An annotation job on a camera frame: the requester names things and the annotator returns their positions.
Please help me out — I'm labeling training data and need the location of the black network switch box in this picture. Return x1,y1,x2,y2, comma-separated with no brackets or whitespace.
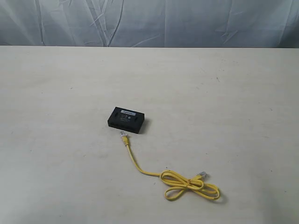
107,107,145,133

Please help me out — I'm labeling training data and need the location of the grey wrinkled backdrop cloth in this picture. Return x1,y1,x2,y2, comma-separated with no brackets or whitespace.
0,0,299,48

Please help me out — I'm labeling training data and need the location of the yellow ethernet cable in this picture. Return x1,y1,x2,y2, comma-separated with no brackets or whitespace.
119,131,221,203

